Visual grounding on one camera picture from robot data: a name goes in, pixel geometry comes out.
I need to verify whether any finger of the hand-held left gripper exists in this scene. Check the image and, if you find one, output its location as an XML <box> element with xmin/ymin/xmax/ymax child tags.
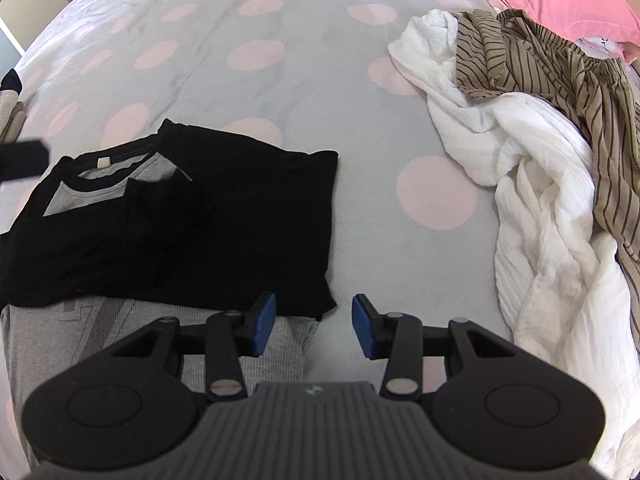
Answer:
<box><xmin>0</xmin><ymin>138</ymin><xmax>49</xmax><ymax>184</ymax></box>

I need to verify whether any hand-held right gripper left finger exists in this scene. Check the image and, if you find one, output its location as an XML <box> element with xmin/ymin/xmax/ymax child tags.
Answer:
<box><xmin>105</xmin><ymin>291</ymin><xmax>277</xmax><ymax>402</ymax></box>

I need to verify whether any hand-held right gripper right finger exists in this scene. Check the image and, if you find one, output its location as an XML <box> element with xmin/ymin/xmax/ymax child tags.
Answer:
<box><xmin>351</xmin><ymin>294</ymin><xmax>524</xmax><ymax>402</ymax></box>

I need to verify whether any grey shirt with black sleeves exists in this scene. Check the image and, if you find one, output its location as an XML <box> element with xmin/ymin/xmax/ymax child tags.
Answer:
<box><xmin>0</xmin><ymin>118</ymin><xmax>339</xmax><ymax>467</ymax></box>

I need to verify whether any beige door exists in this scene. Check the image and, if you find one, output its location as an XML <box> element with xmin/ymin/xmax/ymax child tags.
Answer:
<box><xmin>0</xmin><ymin>0</ymin><xmax>68</xmax><ymax>53</ymax></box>

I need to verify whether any white crinkled garment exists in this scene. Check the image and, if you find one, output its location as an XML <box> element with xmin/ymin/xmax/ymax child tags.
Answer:
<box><xmin>388</xmin><ymin>8</ymin><xmax>640</xmax><ymax>480</ymax></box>

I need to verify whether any brown striped garment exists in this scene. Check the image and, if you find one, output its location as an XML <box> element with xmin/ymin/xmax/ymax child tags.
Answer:
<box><xmin>454</xmin><ymin>8</ymin><xmax>640</xmax><ymax>342</ymax></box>

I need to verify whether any white printed pillow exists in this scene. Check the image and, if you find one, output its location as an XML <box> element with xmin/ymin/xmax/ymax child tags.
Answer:
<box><xmin>574</xmin><ymin>35</ymin><xmax>627</xmax><ymax>62</ymax></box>

